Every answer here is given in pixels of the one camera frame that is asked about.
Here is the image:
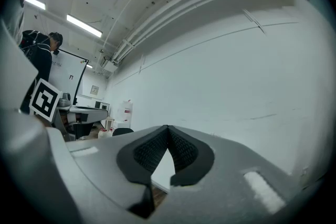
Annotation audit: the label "whiteboard with black frame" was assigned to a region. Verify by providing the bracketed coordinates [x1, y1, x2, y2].
[48, 48, 89, 105]

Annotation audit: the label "grey desk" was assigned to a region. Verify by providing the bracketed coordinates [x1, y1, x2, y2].
[56, 104, 109, 140]

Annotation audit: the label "white ceiling pipes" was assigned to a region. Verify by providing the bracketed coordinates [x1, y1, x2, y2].
[112, 0, 295, 63]

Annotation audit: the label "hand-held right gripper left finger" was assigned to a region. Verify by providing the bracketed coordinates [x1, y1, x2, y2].
[47, 125, 169, 224]

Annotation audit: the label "white plastic bag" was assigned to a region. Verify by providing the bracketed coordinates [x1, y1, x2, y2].
[115, 99, 134, 124]

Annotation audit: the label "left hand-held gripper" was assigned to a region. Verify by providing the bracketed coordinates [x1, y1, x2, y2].
[28, 78, 63, 123]

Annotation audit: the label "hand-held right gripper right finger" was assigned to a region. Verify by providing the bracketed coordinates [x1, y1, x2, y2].
[156, 125, 303, 224]

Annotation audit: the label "black boxes on shelf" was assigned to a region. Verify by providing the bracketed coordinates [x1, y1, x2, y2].
[94, 101, 110, 111]

